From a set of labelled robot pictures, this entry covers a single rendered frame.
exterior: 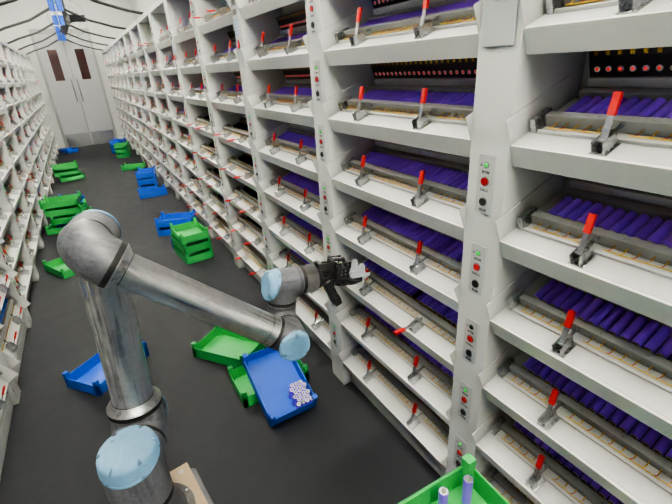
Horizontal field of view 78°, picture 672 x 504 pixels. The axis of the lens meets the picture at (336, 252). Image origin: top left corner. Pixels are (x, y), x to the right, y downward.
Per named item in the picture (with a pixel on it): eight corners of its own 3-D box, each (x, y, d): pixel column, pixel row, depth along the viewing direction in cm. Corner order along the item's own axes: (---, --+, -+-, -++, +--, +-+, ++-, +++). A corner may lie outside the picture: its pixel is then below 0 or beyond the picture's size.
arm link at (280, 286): (258, 296, 130) (258, 266, 127) (294, 289, 136) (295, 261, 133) (270, 308, 122) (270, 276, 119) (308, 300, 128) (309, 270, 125)
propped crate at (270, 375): (315, 405, 170) (318, 397, 164) (269, 427, 161) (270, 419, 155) (285, 347, 186) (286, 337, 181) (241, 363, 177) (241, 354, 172)
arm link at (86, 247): (58, 223, 85) (321, 337, 115) (72, 210, 96) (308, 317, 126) (32, 270, 86) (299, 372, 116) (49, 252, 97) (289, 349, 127)
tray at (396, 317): (457, 376, 113) (449, 354, 107) (341, 287, 161) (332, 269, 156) (506, 330, 118) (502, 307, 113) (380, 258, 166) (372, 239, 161)
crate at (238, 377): (244, 409, 170) (242, 394, 167) (229, 380, 186) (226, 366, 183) (309, 380, 184) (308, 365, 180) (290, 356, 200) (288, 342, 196)
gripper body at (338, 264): (354, 262, 134) (321, 267, 128) (351, 286, 137) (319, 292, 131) (341, 254, 140) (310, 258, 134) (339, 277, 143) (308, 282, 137)
